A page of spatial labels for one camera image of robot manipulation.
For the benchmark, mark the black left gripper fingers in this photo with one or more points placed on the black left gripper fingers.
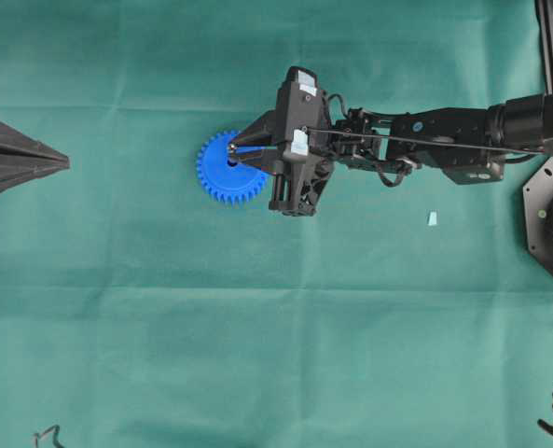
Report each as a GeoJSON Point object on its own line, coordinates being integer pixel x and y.
{"type": "Point", "coordinates": [23, 159]}

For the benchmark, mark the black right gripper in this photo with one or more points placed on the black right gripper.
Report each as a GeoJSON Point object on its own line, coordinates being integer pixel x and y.
{"type": "Point", "coordinates": [297, 129]}

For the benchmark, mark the blue plastic gear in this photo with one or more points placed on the blue plastic gear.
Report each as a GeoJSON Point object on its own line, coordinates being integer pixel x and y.
{"type": "Point", "coordinates": [227, 182]}

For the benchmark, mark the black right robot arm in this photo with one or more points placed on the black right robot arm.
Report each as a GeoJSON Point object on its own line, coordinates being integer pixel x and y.
{"type": "Point", "coordinates": [468, 145]}

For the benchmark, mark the green cloth mat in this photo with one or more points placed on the green cloth mat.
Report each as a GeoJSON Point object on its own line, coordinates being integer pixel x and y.
{"type": "Point", "coordinates": [135, 311]}

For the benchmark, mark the small pale paper scrap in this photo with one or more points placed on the small pale paper scrap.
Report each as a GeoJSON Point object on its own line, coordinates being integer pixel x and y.
{"type": "Point", "coordinates": [432, 219]}

